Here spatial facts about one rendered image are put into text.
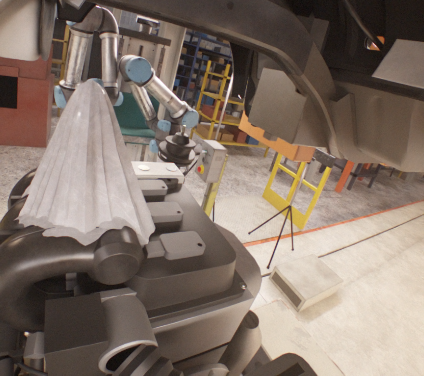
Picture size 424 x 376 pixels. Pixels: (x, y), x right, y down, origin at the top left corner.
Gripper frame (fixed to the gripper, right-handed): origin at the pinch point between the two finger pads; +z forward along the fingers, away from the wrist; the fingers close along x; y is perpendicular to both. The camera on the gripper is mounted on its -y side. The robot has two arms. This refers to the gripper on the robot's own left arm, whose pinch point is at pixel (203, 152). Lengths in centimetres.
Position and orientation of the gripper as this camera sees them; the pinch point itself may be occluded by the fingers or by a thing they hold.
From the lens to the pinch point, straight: 158.5
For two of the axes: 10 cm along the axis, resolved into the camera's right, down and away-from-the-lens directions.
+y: 2.4, -9.1, -3.3
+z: 8.7, 0.5, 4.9
